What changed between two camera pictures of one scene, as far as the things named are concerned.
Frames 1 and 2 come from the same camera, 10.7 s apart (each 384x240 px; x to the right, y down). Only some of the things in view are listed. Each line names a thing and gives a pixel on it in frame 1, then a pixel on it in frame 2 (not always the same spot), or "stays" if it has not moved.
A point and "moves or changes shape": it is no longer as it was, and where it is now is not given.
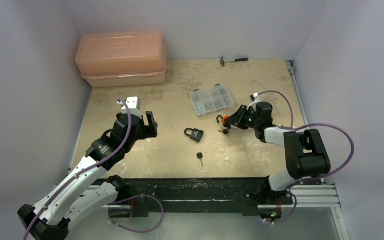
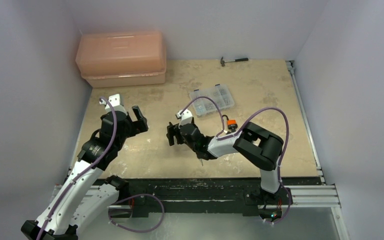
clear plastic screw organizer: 210,100 stays
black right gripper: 239,117 to 176,133
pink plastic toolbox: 112,59 stays
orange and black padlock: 223,119 moves or changes shape
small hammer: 222,62 stays
